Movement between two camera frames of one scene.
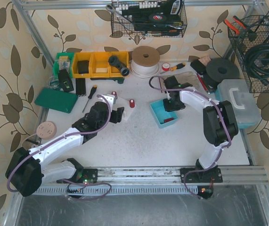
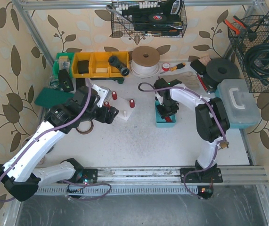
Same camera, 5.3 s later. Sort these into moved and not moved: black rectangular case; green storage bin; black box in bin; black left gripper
Moved: black left gripper
Not moved: black box in bin; green storage bin; black rectangular case
